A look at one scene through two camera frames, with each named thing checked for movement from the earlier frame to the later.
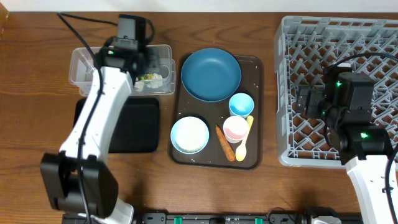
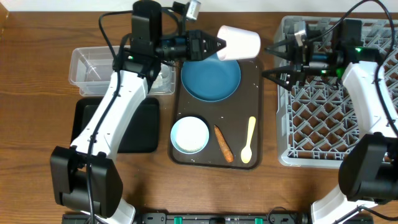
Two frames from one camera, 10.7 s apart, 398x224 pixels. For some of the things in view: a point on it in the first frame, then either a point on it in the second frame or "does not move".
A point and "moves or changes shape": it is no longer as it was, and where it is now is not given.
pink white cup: x=236 y=128 → x=241 y=44
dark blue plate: x=211 y=74 does not move
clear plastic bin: x=82 y=65 does not move
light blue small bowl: x=189 y=135 does not move
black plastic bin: x=137 y=127 does not move
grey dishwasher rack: x=305 y=47 does not move
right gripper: x=314 y=96 → x=291 y=71
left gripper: x=155 y=66 → x=194 y=47
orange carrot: x=228 y=150 does not move
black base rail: x=222 y=218 does not move
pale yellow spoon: x=241 y=151 moves or changes shape
